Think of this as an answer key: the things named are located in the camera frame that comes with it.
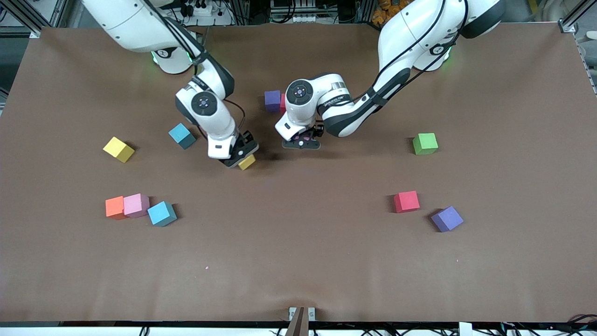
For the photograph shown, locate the tangled dark cables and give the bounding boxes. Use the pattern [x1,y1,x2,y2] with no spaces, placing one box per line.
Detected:
[494,314,597,336]

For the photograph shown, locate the pile of orange packets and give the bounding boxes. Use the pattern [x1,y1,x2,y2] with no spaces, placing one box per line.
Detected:
[372,0,411,26]

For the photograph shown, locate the grey metal table edge bracket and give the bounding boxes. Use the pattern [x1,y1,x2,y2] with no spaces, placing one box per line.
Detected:
[288,306,316,322]

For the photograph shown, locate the orange foam block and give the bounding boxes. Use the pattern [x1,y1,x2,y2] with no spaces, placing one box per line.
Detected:
[105,196,127,220]

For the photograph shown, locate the grey electronics rack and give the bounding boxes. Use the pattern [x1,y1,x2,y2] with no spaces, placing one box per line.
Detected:
[270,0,343,25]

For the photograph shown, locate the purple foam block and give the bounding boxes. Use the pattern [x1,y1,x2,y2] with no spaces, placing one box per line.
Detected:
[430,206,464,233]
[264,90,282,113]

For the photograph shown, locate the white power strip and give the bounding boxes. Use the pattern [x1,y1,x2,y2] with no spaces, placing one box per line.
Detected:
[180,0,234,26]

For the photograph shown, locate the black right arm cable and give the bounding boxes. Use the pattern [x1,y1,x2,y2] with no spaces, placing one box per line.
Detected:
[223,98,246,137]

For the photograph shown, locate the green foam block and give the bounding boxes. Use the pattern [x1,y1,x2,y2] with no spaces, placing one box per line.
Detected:
[412,133,439,156]

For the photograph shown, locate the cyan foam block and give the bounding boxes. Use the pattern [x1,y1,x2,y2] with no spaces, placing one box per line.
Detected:
[147,201,178,228]
[168,123,197,150]

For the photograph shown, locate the aluminium frame strut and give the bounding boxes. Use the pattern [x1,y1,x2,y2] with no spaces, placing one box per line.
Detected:
[0,0,69,39]
[559,0,597,34]

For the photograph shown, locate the brown tapered post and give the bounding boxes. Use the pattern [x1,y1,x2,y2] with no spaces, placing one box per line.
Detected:
[285,307,309,336]

